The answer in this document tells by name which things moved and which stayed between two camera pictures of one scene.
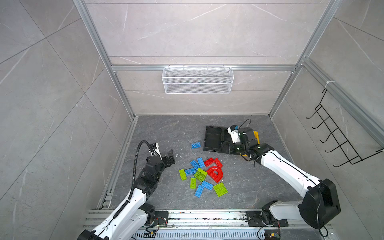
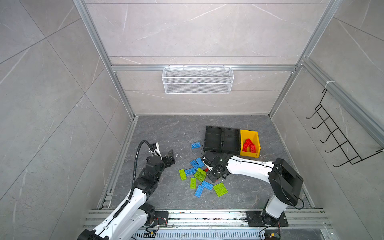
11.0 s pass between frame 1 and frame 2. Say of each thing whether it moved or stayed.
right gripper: moved
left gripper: stayed
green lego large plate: stayed
